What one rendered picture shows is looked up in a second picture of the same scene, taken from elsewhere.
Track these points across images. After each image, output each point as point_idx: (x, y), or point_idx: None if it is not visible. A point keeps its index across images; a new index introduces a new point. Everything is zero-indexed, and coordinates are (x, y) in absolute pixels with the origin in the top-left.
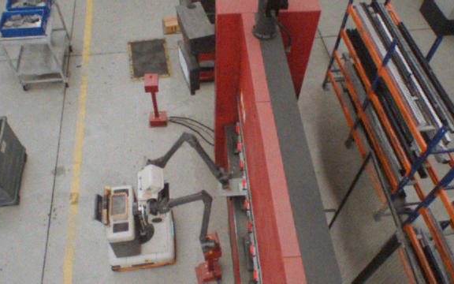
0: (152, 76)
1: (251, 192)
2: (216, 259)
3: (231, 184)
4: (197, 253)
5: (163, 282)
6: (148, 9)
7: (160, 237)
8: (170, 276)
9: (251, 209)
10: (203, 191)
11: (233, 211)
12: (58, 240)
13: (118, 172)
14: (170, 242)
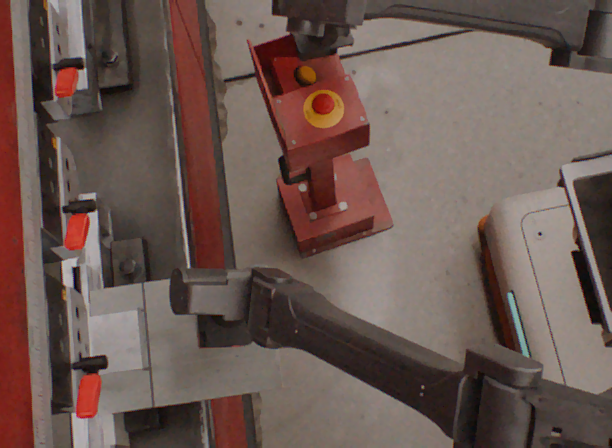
0: None
1: None
2: (301, 239)
3: (192, 352)
4: (389, 285)
5: (511, 160)
6: None
7: (570, 278)
8: (487, 183)
9: (33, 21)
10: (345, 2)
11: (187, 238)
12: None
13: None
14: (516, 257)
